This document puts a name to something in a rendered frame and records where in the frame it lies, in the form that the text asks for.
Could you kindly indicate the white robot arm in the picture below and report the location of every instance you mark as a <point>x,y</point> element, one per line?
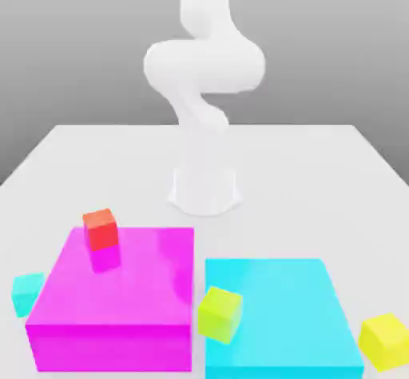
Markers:
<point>204,65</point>

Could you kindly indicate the small red cube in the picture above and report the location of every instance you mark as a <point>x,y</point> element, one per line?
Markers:
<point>101,232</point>

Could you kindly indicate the small lime green cube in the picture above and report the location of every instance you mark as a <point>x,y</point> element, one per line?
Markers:
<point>219,315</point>

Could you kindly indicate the small cyan cube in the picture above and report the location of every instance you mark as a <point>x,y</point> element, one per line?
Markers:
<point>25,292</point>

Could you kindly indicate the small yellow cube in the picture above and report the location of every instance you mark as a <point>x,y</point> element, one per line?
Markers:
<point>385,342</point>

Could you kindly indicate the large magenta box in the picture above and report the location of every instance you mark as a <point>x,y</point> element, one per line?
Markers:
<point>121,292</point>

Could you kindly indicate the large cyan box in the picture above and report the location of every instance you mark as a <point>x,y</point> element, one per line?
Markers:
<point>287,315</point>

